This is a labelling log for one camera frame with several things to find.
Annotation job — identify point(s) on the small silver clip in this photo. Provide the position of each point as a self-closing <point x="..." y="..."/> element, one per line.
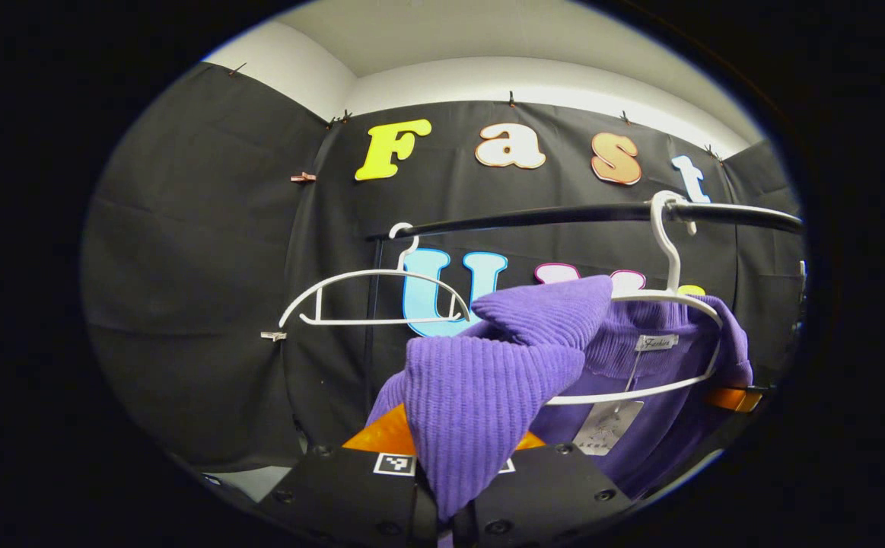
<point x="273" y="336"/>

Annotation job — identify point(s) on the purple knitted cardigan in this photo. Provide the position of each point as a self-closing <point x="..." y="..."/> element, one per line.
<point x="488" y="380"/>

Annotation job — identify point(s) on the black clothes rack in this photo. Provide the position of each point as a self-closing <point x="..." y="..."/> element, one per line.
<point x="564" y="216"/>

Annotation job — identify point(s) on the white plastic clothes hanger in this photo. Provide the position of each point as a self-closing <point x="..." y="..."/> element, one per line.
<point x="666" y="243"/>
<point x="366" y="275"/>

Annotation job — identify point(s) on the black backdrop cloth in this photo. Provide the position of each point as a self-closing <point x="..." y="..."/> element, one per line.
<point x="198" y="266"/>

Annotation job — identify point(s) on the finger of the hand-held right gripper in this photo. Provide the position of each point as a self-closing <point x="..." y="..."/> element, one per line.
<point x="731" y="399"/>

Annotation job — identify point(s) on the small copper clip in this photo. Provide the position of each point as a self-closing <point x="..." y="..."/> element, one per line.
<point x="304" y="177"/>

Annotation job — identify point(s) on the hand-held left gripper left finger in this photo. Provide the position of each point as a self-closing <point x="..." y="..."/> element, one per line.
<point x="343" y="495"/>

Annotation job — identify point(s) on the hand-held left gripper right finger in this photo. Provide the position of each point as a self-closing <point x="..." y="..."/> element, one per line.
<point x="556" y="487"/>

